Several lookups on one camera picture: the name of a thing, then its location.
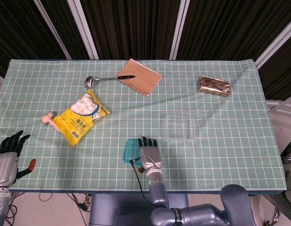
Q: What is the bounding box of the grey-blue robot torso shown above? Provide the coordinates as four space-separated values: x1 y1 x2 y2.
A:
88 193 191 226

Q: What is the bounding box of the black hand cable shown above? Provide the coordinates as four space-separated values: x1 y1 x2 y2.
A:
129 156 153 205

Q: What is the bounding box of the white pipe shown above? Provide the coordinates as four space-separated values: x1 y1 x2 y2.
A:
269 94 291 112

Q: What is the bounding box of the blue plastic lid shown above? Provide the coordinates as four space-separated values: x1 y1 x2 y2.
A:
122 138 142 163

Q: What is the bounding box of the small beige toy hammer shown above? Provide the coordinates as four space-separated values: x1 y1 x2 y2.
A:
40 112 63 132

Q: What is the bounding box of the gold foil wrapped block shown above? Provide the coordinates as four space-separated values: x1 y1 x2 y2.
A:
197 75 232 97

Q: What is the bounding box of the yellow marshmallow bag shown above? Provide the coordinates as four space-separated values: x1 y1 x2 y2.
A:
52 88 112 147

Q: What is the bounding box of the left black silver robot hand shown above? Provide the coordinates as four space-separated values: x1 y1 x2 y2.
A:
0 130 37 188

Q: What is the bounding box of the clear plastic container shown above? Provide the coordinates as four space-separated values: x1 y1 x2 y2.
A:
164 114 196 142

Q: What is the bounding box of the black cable bundle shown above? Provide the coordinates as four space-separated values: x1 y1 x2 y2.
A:
3 192 25 226

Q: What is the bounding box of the green checked tablecloth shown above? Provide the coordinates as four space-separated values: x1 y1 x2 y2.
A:
0 58 287 195

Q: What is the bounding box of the brown spiral notebook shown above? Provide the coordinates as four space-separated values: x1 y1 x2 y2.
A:
116 58 163 97

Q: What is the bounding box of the white metal frame post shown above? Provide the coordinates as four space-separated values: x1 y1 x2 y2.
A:
67 0 100 59
255 17 291 69
33 0 72 59
169 0 191 60

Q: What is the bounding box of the black pleated curtain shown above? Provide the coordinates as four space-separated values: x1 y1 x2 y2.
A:
0 0 291 102

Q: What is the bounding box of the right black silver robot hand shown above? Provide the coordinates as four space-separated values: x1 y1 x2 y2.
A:
137 136 163 174

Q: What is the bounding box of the black floor cable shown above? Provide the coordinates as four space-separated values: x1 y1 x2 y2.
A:
65 193 91 211

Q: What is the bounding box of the metal ladle black handle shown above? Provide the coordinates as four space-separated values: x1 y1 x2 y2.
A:
85 74 136 89

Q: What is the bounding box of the black fan guard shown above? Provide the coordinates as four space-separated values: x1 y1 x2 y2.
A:
281 137 291 157

